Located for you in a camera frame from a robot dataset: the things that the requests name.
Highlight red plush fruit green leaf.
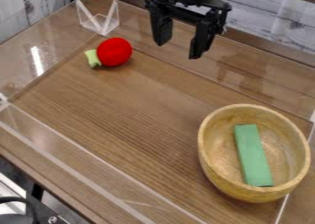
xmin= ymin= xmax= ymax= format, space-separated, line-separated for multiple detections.
xmin=85 ymin=38 xmax=133 ymax=68

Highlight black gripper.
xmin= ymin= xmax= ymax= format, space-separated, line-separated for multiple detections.
xmin=145 ymin=0 xmax=230 ymax=59

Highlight wooden bowl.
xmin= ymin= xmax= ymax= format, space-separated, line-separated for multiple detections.
xmin=197 ymin=104 xmax=310 ymax=203

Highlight black cable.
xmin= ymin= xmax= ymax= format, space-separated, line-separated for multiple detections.
xmin=0 ymin=195 xmax=40 ymax=224

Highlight clear acrylic tray wall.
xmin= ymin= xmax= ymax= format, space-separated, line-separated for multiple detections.
xmin=0 ymin=95 xmax=206 ymax=224

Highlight clear acrylic corner bracket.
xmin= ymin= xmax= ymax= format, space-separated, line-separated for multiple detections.
xmin=74 ymin=0 xmax=118 ymax=36

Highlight black table leg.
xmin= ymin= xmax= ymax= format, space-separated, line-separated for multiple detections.
xmin=29 ymin=183 xmax=44 ymax=201

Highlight green rectangular block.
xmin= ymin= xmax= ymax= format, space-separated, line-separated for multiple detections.
xmin=233 ymin=124 xmax=274 ymax=187

